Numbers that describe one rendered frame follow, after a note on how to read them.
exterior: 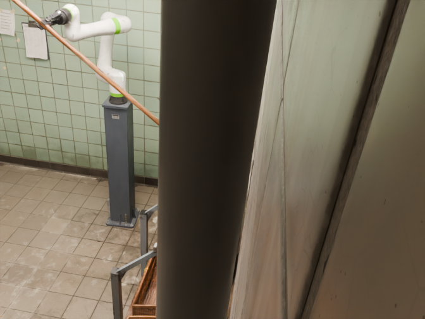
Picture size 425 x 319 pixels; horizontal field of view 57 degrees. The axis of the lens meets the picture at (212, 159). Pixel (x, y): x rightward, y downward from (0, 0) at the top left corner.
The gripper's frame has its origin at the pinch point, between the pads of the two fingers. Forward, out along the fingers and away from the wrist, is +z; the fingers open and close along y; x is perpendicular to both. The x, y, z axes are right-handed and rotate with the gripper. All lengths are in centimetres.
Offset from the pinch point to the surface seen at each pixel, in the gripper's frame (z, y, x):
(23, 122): -126, 175, 2
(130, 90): -124, 62, -59
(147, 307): 87, 41, -138
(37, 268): 11, 168, -95
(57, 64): -126, 93, 7
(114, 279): 87, 37, -114
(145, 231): 39, 43, -121
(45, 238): -21, 174, -86
